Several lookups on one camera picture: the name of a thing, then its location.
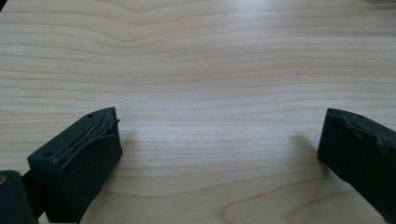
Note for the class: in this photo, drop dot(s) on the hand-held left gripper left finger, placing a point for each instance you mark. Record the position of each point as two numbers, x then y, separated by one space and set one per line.
77 165

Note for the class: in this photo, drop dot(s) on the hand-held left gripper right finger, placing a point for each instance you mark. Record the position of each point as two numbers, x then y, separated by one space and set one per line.
358 149

